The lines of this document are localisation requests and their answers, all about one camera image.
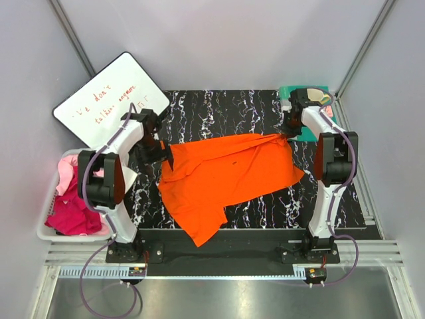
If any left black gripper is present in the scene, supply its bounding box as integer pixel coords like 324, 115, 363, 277
135, 136, 173, 177

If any orange t shirt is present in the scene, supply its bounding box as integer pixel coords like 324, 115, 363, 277
158, 134, 304, 247

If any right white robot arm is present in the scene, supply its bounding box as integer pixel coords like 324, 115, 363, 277
283, 86, 359, 264

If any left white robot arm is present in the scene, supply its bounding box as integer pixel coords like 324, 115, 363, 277
78, 109, 174, 263

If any white t shirt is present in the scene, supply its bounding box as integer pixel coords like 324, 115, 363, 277
122, 165, 138, 194

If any green book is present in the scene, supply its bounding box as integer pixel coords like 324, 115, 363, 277
279, 86, 337, 142

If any yellow mug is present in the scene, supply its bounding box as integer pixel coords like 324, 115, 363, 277
307, 88, 331, 105

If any pink cube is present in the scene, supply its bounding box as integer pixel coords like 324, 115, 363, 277
325, 106, 333, 118

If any black marble pattern mat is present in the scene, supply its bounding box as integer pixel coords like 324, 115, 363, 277
116, 88, 367, 231

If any white whiteboard with red writing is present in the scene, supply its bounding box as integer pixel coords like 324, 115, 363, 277
52, 52, 169, 148

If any light pink t shirt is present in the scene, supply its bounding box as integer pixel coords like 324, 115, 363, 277
56, 154, 78, 199

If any magenta t shirt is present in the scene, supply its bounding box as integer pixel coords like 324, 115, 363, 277
44, 166, 102, 236

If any white plastic laundry basket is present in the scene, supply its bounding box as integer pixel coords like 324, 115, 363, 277
37, 149, 111, 243

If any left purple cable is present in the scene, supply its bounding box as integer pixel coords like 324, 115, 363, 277
78, 102, 143, 316

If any purple cable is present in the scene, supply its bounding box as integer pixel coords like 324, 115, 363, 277
78, 102, 143, 316
305, 89, 360, 287

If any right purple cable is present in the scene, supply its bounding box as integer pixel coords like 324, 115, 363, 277
305, 89, 360, 287

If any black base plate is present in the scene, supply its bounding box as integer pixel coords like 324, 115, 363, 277
106, 229, 340, 265

